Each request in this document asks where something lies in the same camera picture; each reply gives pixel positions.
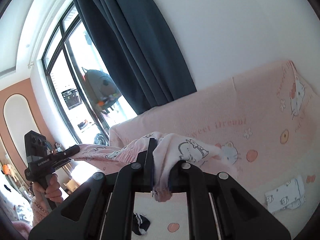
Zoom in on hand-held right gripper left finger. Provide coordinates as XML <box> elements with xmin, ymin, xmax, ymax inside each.
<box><xmin>29</xmin><ymin>138</ymin><xmax>157</xmax><ymax>240</ymax></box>

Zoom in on person's left hand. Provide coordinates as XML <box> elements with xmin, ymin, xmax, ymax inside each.
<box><xmin>32</xmin><ymin>174</ymin><xmax>64</xmax><ymax>205</ymax></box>

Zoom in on white printed folded garment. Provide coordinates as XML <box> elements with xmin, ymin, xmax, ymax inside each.
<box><xmin>264</xmin><ymin>175</ymin><xmax>307</xmax><ymax>214</ymax></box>

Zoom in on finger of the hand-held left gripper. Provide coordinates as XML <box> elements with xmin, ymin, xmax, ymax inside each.
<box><xmin>51</xmin><ymin>145</ymin><xmax>81</xmax><ymax>163</ymax></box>
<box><xmin>53</xmin><ymin>159</ymin><xmax>72</xmax><ymax>169</ymax></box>

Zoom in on round black wheel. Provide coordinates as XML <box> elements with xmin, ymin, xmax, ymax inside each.
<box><xmin>94</xmin><ymin>133</ymin><xmax>110</xmax><ymax>145</ymax></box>

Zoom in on pink cream cat printed blanket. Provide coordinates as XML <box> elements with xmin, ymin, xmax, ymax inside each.
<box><xmin>72</xmin><ymin>60</ymin><xmax>320</xmax><ymax>240</ymax></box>

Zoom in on person's left forearm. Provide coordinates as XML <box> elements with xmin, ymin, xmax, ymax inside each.
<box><xmin>29</xmin><ymin>199</ymin><xmax>56</xmax><ymax>227</ymax></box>

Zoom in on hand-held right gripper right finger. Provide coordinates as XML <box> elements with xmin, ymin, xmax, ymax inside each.
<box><xmin>170</xmin><ymin>161</ymin><xmax>292</xmax><ymax>240</ymax></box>

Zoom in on navy garment with white trim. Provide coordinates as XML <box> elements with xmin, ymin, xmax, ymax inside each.
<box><xmin>132</xmin><ymin>213</ymin><xmax>151</xmax><ymax>236</ymax></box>

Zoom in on grey backpack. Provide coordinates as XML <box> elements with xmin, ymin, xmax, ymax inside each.
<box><xmin>81</xmin><ymin>67</ymin><xmax>123</xmax><ymax>114</ymax></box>

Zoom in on black window frame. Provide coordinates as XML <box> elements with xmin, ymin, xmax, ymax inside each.
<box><xmin>41</xmin><ymin>1</ymin><xmax>113</xmax><ymax>146</ymax></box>

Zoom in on pink printed pants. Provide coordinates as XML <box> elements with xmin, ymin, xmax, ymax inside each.
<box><xmin>71</xmin><ymin>131</ymin><xmax>239</xmax><ymax>203</ymax></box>

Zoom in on dark teal curtain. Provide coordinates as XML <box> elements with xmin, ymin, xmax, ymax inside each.
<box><xmin>65</xmin><ymin>0</ymin><xmax>198</xmax><ymax>115</ymax></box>

